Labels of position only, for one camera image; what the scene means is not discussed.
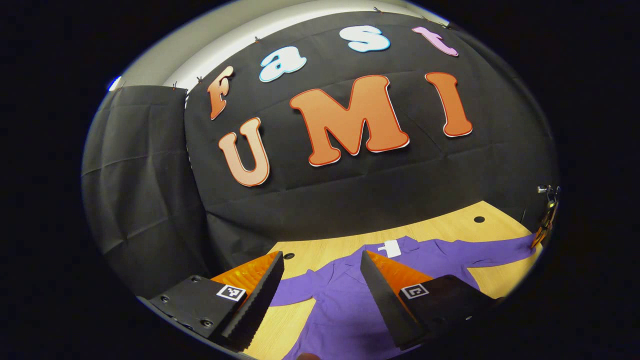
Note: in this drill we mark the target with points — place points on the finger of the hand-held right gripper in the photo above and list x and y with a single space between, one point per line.
547 225

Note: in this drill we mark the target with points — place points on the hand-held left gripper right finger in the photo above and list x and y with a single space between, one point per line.
387 307

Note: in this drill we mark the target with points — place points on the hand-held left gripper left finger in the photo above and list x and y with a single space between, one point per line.
260 300

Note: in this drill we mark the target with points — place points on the purple knit shirt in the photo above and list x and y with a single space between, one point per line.
345 300

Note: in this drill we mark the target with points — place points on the bright ceiling light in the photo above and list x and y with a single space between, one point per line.
114 82

